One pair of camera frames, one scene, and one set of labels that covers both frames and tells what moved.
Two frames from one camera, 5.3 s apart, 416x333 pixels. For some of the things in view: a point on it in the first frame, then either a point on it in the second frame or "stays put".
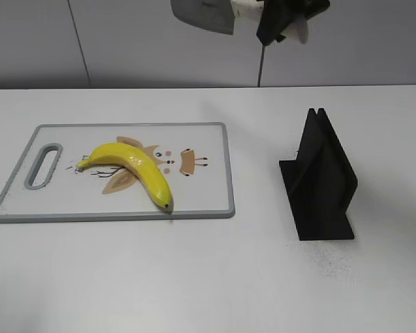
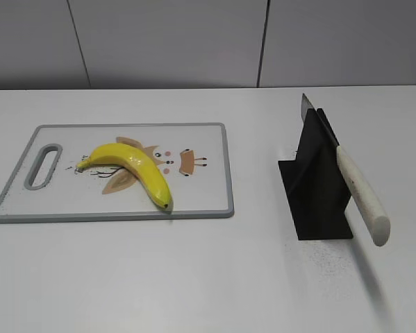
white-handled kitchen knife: (217, 16) -> (364, 200)
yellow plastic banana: (140, 164) stays put
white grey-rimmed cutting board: (194, 157) stays put
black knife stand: (321, 182) stays put
